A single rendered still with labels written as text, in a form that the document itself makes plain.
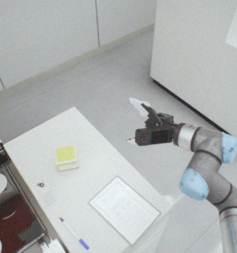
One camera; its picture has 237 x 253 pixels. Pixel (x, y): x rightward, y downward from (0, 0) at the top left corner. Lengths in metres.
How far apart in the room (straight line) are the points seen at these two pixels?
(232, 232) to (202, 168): 0.16
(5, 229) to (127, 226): 0.43
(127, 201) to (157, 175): 1.19
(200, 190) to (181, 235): 1.28
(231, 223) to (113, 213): 0.38
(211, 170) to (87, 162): 0.49
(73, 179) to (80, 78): 2.03
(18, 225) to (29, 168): 0.20
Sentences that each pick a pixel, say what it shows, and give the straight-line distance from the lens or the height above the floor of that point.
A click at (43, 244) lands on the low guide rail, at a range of 1.00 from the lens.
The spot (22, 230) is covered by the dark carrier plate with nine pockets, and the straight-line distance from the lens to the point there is 0.99.
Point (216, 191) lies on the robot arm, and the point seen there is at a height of 1.21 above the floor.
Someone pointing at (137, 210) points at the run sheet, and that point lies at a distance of 0.87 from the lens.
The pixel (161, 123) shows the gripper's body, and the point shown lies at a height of 1.22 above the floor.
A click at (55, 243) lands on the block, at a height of 0.91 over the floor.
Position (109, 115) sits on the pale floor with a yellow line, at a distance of 2.42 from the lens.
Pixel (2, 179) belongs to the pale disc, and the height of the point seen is 0.90.
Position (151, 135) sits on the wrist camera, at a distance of 0.71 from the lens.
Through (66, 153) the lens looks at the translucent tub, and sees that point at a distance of 0.92.
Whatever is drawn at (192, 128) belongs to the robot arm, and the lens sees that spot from 0.72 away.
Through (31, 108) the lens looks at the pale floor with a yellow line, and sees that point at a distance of 2.65.
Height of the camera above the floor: 1.78
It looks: 50 degrees down
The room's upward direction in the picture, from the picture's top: straight up
